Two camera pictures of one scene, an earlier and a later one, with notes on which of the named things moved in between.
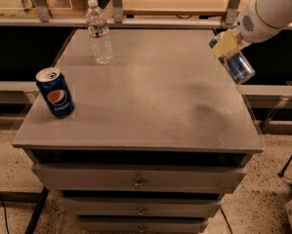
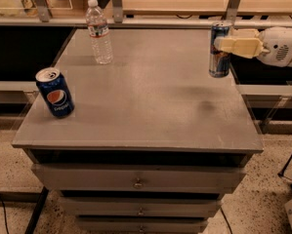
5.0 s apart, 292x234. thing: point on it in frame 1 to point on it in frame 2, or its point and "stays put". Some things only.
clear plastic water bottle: x=99 y=31 stays put
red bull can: x=236 y=63 to x=219 y=61
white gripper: x=250 y=28 to x=276 y=48
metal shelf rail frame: x=46 y=19 stays put
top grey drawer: x=136 y=178 stays put
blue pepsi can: x=56 y=92 stays put
